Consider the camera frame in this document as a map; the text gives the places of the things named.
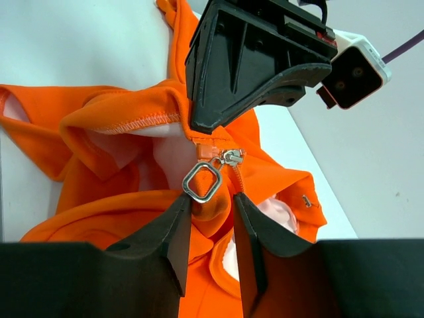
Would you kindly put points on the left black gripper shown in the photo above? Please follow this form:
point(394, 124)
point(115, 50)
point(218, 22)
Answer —
point(249, 53)

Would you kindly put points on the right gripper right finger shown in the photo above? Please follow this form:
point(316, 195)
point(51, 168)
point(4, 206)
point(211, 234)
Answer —
point(283, 275)

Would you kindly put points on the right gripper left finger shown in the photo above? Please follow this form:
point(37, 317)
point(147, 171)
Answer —
point(143, 275)

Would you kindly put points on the metal zipper slider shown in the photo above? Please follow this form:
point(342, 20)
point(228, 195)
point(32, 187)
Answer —
point(232, 158)

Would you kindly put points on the orange zip jacket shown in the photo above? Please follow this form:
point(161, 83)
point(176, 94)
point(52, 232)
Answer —
point(121, 156)

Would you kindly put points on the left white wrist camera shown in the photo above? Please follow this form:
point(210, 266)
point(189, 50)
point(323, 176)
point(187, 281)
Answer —
point(357, 72)

